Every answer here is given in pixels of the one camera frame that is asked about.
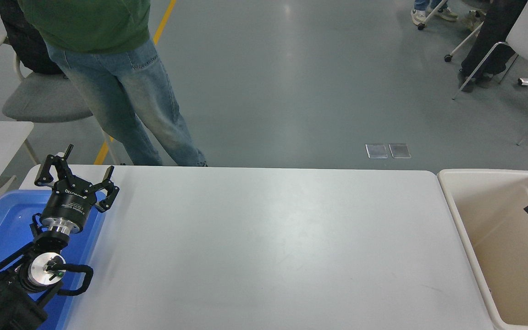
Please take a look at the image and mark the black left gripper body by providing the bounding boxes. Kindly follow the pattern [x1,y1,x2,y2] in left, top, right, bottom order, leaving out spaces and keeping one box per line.
[40,180,99,226]

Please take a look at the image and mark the large pale plastic bin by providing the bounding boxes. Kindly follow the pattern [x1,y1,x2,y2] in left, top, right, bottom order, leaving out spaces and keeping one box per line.
[437,169,528,330]

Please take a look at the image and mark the blue plastic tray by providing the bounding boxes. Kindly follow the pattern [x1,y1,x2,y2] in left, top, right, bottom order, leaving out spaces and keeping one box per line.
[0,189,107,330]

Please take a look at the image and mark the grey seat white chair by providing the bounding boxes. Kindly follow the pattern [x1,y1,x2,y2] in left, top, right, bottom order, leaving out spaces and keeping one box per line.
[0,33,120,165]

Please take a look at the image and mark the person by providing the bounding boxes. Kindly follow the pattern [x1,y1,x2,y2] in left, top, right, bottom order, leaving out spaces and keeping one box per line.
[411,0,458,26]
[18,0,208,167]
[458,0,528,93]

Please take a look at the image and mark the black bag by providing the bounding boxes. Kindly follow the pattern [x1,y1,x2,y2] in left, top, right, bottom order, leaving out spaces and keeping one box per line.
[0,0,65,75]

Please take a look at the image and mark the white rolling chair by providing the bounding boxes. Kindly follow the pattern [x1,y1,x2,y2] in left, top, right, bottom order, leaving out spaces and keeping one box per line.
[418,0,484,63]

